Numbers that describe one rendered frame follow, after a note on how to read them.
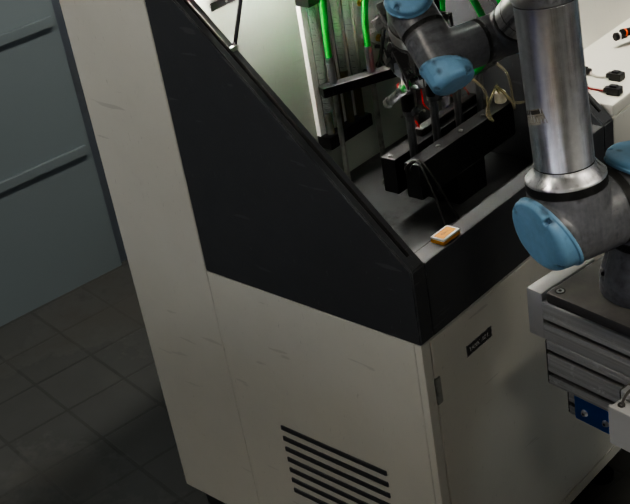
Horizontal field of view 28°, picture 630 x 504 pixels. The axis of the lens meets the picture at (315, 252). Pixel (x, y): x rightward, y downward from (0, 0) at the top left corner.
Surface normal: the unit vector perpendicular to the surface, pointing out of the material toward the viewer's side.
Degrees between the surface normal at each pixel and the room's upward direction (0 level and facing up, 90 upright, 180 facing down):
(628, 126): 90
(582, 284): 0
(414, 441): 90
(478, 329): 90
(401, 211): 0
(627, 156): 8
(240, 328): 90
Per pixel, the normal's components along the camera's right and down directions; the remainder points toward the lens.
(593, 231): 0.44, 0.30
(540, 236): -0.84, 0.46
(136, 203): -0.66, 0.46
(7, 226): 0.63, 0.29
